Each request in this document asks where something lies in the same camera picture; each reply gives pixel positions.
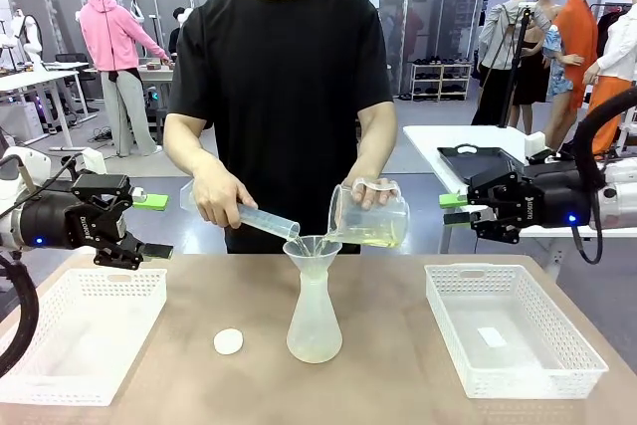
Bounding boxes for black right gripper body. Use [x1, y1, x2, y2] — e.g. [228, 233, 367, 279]
[490, 170, 600, 229]

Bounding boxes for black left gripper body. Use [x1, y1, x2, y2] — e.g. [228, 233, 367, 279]
[13, 190, 126, 251]

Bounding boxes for clear beaker with handle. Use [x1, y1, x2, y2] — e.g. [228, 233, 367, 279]
[325, 178, 412, 250]

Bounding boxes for round white flask lid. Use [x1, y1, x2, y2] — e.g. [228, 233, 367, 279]
[213, 327, 245, 356]

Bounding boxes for clear plastic graduated cylinder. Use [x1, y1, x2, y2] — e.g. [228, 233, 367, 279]
[179, 180, 303, 242]

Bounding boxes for white perforated basket with sticker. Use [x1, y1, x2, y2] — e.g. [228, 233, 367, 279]
[423, 264, 610, 400]

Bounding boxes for translucent white conical flask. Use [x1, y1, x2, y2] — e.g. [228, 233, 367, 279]
[286, 268, 344, 364]

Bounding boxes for person's left forearm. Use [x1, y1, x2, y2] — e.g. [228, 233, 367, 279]
[347, 135, 398, 185]

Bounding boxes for person's right forearm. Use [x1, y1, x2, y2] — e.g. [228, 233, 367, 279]
[164, 135, 230, 187]

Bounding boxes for person's right hand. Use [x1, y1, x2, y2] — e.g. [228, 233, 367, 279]
[191, 173, 260, 230]

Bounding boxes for person's left hand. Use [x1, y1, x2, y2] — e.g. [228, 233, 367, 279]
[350, 175, 402, 212]

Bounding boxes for black plastic tray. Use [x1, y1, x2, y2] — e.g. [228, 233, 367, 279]
[437, 144, 524, 185]

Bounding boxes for white side table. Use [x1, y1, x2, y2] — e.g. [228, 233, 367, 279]
[402, 123, 637, 272]

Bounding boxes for small white box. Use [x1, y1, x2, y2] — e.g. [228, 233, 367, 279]
[526, 131, 548, 158]

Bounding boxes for grey step stool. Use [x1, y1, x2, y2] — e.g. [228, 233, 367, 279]
[154, 106, 171, 143]

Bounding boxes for white shoe rack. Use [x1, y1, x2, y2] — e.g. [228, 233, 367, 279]
[410, 54, 474, 103]

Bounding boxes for white perforated plastic basket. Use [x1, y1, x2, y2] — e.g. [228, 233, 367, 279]
[0, 268, 169, 406]

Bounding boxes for white desk with small items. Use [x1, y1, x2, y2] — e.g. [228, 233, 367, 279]
[84, 64, 175, 142]

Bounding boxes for mannequin in black dress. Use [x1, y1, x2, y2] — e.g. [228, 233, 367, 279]
[511, 0, 561, 135]

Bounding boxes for mannequin in blue floral dress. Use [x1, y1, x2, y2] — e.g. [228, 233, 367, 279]
[541, 21, 583, 147]

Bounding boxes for black tripod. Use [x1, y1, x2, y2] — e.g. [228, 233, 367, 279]
[497, 1, 536, 130]

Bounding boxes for white lab desk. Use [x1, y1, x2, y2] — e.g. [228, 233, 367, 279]
[0, 69, 99, 152]

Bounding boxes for translucent white funnel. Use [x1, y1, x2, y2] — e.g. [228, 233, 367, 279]
[282, 234, 342, 280]

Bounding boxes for seated person in black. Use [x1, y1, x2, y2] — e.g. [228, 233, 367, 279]
[167, 6, 193, 56]

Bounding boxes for mannequin in grey jacket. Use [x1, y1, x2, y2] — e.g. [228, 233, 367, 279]
[471, 0, 531, 127]

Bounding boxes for mannequin in white jacket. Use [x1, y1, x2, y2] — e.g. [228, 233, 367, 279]
[579, 1, 637, 157]

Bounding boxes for mannequin in orange coat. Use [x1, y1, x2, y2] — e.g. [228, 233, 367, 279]
[554, 0, 606, 112]

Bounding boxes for person in pink hoodie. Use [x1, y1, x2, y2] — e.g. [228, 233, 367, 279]
[79, 0, 171, 158]

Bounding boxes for person in black T-shirt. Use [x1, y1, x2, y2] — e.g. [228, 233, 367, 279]
[166, 0, 399, 255]

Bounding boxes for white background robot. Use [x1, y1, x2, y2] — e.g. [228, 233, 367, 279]
[9, 9, 46, 73]

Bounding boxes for thin black gripper cable loop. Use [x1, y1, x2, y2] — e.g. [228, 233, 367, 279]
[569, 195, 605, 266]

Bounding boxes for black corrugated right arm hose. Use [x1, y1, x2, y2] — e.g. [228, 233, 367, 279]
[571, 94, 637, 182]

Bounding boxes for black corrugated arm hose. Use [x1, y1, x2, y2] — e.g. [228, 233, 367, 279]
[571, 94, 637, 182]
[0, 255, 41, 379]

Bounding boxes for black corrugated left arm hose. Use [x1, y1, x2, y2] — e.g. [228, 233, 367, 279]
[0, 255, 41, 379]

